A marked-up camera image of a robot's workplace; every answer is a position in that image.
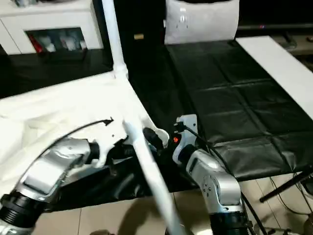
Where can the white plastic table leg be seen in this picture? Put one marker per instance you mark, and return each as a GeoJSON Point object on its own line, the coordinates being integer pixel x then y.
{"type": "Point", "coordinates": [115, 36]}
{"type": "Point", "coordinates": [151, 171]}

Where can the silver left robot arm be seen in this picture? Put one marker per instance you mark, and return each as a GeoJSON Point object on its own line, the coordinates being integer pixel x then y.
{"type": "Point", "coordinates": [49, 166]}

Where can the black work mat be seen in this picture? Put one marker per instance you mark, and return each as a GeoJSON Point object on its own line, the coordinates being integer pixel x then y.
{"type": "Point", "coordinates": [232, 85]}

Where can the small white cup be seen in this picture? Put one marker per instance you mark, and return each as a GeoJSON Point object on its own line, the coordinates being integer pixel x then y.
{"type": "Point", "coordinates": [83, 44]}
{"type": "Point", "coordinates": [50, 46]}

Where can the black stand leg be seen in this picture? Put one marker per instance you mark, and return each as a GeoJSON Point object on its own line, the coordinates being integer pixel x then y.
{"type": "Point", "coordinates": [286, 183]}

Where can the black cabinet with gold label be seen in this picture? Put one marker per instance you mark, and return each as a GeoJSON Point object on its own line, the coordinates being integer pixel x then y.
{"type": "Point", "coordinates": [141, 19]}

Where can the printed glass jar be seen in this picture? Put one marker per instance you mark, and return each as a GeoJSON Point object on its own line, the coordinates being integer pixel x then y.
{"type": "Point", "coordinates": [71, 44]}
{"type": "Point", "coordinates": [64, 42]}

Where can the grey cushion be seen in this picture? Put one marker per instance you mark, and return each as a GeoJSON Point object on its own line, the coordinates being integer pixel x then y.
{"type": "Point", "coordinates": [203, 22]}

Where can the red bottle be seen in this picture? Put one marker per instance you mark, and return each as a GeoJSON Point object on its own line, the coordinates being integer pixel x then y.
{"type": "Point", "coordinates": [36, 44]}

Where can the black bar with red light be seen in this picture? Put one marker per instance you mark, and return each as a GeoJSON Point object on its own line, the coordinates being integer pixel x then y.
{"type": "Point", "coordinates": [274, 26]}

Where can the white sideboard with glass doors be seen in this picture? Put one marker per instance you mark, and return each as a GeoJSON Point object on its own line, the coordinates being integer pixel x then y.
{"type": "Point", "coordinates": [49, 17]}

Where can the brown round pouf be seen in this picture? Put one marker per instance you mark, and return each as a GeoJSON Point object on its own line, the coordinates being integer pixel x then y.
{"type": "Point", "coordinates": [308, 226]}

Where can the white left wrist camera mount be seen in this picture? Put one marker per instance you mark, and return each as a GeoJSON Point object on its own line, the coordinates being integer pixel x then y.
{"type": "Point", "coordinates": [112, 132]}

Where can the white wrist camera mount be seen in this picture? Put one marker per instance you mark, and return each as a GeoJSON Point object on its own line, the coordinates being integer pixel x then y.
{"type": "Point", "coordinates": [188, 122]}
{"type": "Point", "coordinates": [112, 132]}

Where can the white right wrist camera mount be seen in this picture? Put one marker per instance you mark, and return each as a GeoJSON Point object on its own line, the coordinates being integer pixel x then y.
{"type": "Point", "coordinates": [188, 122]}

